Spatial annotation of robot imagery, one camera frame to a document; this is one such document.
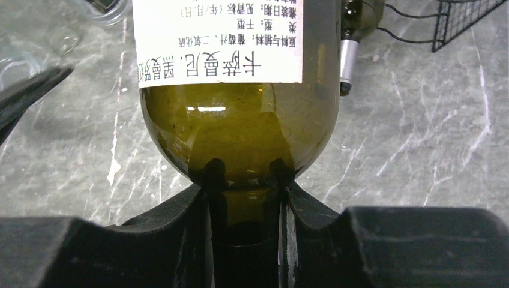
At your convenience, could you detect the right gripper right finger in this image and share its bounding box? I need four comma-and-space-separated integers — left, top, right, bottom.
282, 184, 508, 287

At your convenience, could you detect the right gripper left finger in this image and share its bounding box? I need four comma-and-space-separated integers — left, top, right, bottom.
1, 185, 211, 287

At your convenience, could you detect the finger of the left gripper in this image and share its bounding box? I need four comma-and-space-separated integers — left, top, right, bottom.
1, 65, 74, 143

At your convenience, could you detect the clear bottle white cap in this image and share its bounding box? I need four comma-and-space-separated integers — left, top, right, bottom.
1, 27, 82, 91

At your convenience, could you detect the dark green wine bottle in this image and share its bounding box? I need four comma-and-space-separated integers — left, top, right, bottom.
140, 1, 339, 287

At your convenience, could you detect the olive wine bottle white label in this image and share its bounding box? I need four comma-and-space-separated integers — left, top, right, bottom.
340, 0, 385, 96

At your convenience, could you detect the clear bottle silver cap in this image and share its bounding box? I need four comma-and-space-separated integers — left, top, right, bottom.
84, 0, 131, 26

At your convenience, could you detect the black wire wine rack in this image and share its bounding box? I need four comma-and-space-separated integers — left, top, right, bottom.
376, 0, 506, 53

